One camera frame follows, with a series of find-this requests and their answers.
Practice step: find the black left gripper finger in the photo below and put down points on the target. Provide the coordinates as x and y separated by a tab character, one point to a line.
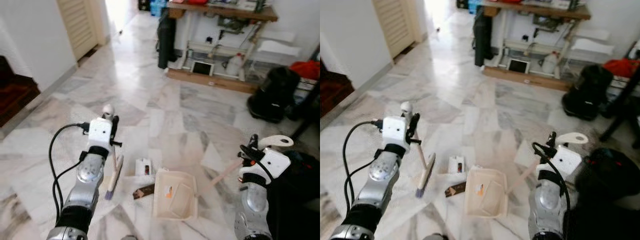
115	120
414	119

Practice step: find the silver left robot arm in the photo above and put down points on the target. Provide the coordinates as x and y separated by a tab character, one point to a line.
380	172
87	175

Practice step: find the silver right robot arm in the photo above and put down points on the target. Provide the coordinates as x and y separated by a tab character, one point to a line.
547	200
252	200

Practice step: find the small white carton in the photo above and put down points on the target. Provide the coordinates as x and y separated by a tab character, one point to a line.
143	167
456	165

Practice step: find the black backpack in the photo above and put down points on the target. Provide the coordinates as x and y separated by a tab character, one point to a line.
272	95
587	92

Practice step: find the brown wrapper scrap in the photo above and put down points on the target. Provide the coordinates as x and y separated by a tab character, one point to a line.
144	191
456	189

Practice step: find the long wooden plank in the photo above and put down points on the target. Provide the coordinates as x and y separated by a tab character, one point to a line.
210	80
525	78

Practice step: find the large black bag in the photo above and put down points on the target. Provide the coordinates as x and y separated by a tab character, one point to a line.
297	200
607	200

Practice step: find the black tripod leg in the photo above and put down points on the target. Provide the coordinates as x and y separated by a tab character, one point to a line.
620	120

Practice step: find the white plastic jug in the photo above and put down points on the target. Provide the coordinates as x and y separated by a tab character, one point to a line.
235	66
550	64

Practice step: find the white framed tablet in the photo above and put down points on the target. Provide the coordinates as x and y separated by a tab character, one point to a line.
518	66
202	68

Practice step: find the dark wooden step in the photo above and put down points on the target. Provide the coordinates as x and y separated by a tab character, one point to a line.
15	95
332	90

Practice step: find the black hanging garment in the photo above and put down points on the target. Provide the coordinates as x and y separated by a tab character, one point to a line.
166	42
483	40

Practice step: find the beige louvred door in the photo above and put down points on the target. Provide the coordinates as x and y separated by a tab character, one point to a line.
80	25
395	22

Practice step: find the red cloth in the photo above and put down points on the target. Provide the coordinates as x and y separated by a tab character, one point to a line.
621	67
305	69

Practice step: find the white shelf board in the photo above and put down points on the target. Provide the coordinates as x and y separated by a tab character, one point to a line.
593	46
280	48

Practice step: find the blue container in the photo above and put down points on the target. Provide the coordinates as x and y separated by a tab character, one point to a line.
158	7
474	6

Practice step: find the wooden table top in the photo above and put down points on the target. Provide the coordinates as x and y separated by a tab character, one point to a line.
537	10
225	11

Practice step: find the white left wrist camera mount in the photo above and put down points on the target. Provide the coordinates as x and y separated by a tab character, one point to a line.
395	131
100	132

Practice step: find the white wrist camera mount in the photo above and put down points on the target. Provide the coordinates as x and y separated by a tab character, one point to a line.
100	132
395	131
274	162
566	160

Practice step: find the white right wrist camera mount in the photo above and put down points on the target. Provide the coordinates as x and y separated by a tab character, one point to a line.
274	162
566	160

